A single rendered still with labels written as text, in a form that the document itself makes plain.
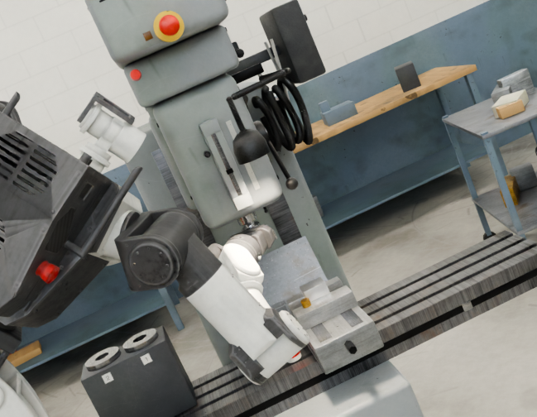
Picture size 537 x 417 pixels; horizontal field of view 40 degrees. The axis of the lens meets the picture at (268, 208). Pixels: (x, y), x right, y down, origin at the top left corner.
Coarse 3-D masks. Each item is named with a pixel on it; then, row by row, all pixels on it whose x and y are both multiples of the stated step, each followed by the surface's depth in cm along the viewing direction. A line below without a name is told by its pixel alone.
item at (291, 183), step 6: (258, 126) 177; (264, 132) 176; (270, 144) 177; (270, 150) 177; (276, 156) 175; (282, 162) 174; (282, 168) 173; (288, 174) 172; (288, 180) 170; (294, 180) 169; (288, 186) 170; (294, 186) 169
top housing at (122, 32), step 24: (96, 0) 143; (120, 0) 144; (144, 0) 145; (168, 0) 145; (192, 0) 146; (216, 0) 147; (96, 24) 145; (120, 24) 144; (144, 24) 145; (192, 24) 147; (216, 24) 153; (120, 48) 145; (144, 48) 146
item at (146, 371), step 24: (144, 336) 181; (168, 336) 186; (96, 360) 179; (120, 360) 174; (144, 360) 174; (168, 360) 175; (96, 384) 173; (120, 384) 174; (144, 384) 175; (168, 384) 176; (96, 408) 174; (120, 408) 175; (144, 408) 176; (168, 408) 177
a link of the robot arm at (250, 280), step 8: (224, 248) 154; (232, 248) 155; (240, 248) 156; (224, 256) 153; (232, 256) 152; (240, 256) 153; (248, 256) 155; (232, 264) 150; (240, 264) 150; (248, 264) 152; (256, 264) 153; (232, 272) 150; (240, 272) 149; (248, 272) 149; (256, 272) 150; (240, 280) 148; (248, 280) 149; (256, 280) 150; (248, 288) 148; (256, 288) 149
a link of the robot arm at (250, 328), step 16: (224, 272) 129; (208, 288) 127; (224, 288) 128; (240, 288) 130; (208, 304) 127; (224, 304) 127; (240, 304) 128; (256, 304) 130; (208, 320) 130; (224, 320) 128; (240, 320) 128; (256, 320) 129; (272, 320) 129; (288, 320) 133; (224, 336) 130; (240, 336) 128; (256, 336) 128; (272, 336) 129; (288, 336) 130; (304, 336) 133; (240, 352) 130; (256, 352) 129; (240, 368) 132; (256, 368) 131; (256, 384) 135
